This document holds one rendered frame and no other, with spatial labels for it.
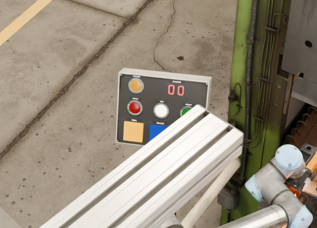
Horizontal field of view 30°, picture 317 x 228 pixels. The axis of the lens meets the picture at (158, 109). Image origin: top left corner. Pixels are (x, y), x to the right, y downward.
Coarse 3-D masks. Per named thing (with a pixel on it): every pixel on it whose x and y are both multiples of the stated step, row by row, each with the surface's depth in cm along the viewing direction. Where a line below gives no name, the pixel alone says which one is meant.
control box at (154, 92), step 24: (120, 72) 218; (144, 72) 220; (120, 96) 221; (144, 96) 219; (168, 96) 217; (192, 96) 216; (120, 120) 223; (144, 120) 222; (168, 120) 220; (144, 144) 224
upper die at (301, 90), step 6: (294, 78) 190; (300, 78) 189; (294, 84) 192; (300, 84) 190; (306, 84) 189; (312, 84) 187; (294, 90) 194; (300, 90) 192; (306, 90) 191; (312, 90) 189; (294, 96) 195; (300, 96) 194; (306, 96) 192; (312, 96) 190; (306, 102) 194; (312, 102) 192
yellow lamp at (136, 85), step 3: (132, 81) 218; (135, 81) 218; (138, 81) 218; (132, 84) 218; (135, 84) 218; (138, 84) 218; (141, 84) 218; (132, 87) 219; (135, 87) 218; (138, 87) 218; (141, 87) 218; (135, 90) 219; (138, 90) 219
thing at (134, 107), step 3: (135, 102) 220; (129, 105) 221; (132, 105) 220; (135, 105) 220; (138, 105) 220; (129, 108) 221; (132, 108) 221; (135, 108) 221; (138, 108) 220; (132, 111) 221; (135, 111) 221; (138, 111) 221
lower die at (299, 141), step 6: (312, 114) 230; (306, 120) 228; (312, 120) 228; (306, 126) 226; (312, 126) 226; (306, 132) 224; (312, 132) 222; (300, 138) 222; (306, 138) 220; (312, 138) 220; (288, 144) 220; (294, 144) 220; (300, 144) 220; (312, 144) 218
